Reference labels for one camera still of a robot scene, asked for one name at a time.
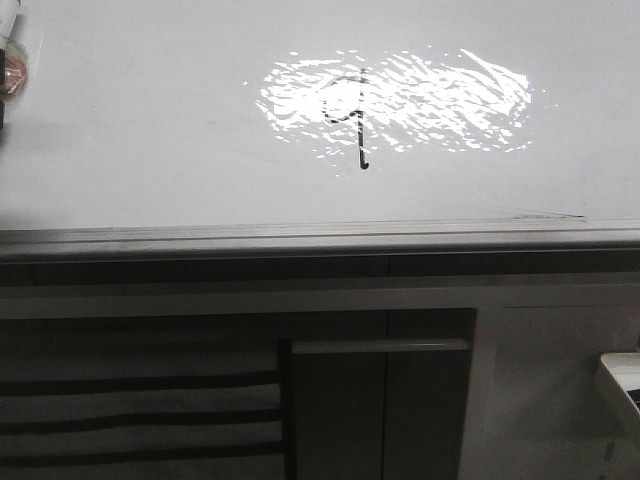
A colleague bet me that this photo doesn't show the red taped marker attachment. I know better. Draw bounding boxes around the red taped marker attachment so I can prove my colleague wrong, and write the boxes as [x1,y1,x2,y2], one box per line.
[1,37,28,95]

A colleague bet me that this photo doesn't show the white whiteboard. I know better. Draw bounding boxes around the white whiteboard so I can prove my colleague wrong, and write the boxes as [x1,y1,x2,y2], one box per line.
[1,1,639,254]

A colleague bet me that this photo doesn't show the grey cabinet door panel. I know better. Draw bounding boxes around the grey cabinet door panel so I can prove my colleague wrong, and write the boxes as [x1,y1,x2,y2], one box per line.
[292,339,471,479]

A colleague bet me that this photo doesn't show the grey slatted drawer unit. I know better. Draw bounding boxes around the grey slatted drawer unit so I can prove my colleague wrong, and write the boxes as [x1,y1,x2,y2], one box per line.
[1,321,295,479]

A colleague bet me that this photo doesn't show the white box at right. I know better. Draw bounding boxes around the white box at right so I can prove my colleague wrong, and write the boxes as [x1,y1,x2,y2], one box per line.
[595,353,639,445]

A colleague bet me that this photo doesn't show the white whiteboard marker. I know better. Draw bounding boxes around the white whiteboard marker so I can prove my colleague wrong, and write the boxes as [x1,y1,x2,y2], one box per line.
[0,0,21,43]

